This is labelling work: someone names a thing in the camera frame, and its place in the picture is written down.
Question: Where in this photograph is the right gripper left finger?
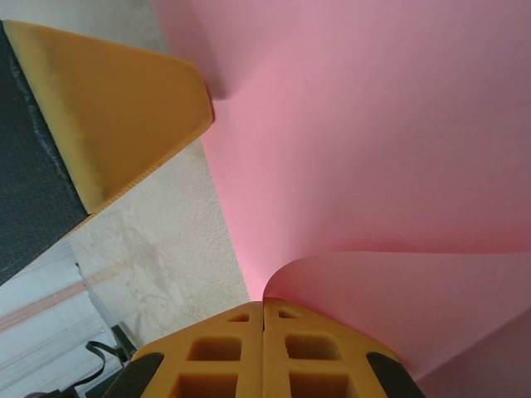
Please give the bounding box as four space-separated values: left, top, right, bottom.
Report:
110 301 266 398

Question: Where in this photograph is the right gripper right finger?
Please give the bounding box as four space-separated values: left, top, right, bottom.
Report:
264 297 428 398

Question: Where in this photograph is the pink cloth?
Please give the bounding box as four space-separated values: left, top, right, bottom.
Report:
151 0 531 398

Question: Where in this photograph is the thin black wire loop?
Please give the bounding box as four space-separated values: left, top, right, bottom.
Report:
85 339 111 391

